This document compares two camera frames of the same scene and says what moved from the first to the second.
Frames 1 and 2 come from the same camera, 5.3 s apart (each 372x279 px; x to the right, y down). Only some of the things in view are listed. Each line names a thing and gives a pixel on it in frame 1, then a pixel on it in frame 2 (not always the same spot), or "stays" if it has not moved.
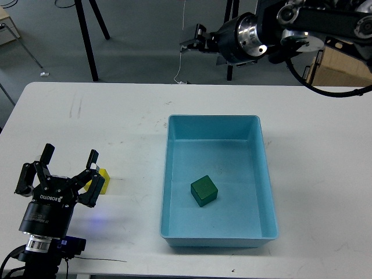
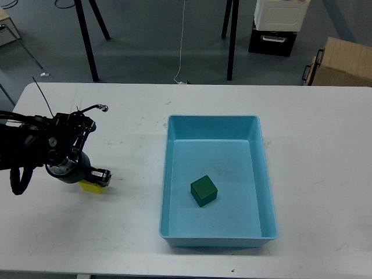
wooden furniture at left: [8, 31] stays
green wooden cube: [204, 190] stays
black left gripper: [47, 214] -> [75, 168]
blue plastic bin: [229, 150] stays
